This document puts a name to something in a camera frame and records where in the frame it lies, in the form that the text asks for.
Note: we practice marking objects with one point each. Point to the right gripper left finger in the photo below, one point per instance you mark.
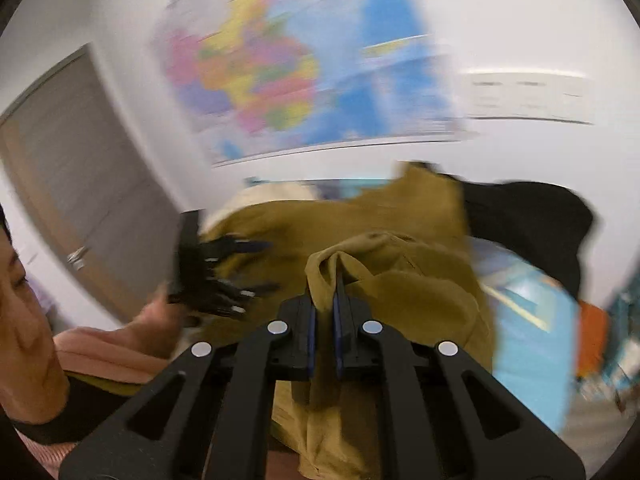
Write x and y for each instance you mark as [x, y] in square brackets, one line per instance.
[207, 415]

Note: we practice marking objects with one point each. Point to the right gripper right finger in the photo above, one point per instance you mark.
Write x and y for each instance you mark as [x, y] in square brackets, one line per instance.
[440, 414]

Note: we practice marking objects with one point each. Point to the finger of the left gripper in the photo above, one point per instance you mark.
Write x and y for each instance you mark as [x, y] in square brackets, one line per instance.
[228, 299]
[226, 246]

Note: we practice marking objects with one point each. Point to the mustard brown jacket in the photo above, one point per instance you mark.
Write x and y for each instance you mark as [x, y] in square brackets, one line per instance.
[403, 249]

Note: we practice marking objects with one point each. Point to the pink sleeved forearm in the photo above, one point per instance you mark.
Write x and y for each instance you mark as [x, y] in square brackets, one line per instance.
[125, 355]

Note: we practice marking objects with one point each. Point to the person's left hand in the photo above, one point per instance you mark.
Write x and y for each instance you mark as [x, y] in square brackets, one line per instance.
[161, 319]

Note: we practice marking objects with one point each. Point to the cream folded garment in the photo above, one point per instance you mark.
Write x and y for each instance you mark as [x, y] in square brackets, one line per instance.
[259, 194]

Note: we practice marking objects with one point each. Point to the teal grey patterned bedsheet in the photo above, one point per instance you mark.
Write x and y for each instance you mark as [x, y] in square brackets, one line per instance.
[535, 326]

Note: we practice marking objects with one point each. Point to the person's face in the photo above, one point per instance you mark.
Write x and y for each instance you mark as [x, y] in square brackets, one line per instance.
[34, 388]

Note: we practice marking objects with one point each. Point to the grey room door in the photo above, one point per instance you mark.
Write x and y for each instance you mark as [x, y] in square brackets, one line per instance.
[87, 189]

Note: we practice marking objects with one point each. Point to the black garment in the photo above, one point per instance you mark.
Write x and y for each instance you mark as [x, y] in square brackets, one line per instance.
[543, 223]

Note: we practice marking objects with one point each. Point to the colourful wall map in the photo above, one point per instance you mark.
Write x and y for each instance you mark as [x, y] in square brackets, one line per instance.
[257, 77]

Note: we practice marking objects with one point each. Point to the left white wall socket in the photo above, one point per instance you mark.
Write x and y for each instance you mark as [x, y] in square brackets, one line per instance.
[492, 95]

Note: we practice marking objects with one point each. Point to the white wall socket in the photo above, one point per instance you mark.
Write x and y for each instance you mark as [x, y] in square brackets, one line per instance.
[535, 96]
[492, 95]

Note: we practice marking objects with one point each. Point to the middle white wall socket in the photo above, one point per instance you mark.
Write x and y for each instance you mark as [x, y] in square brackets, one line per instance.
[535, 96]

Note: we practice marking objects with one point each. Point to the white network wall plate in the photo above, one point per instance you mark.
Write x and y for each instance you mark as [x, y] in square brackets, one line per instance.
[575, 100]

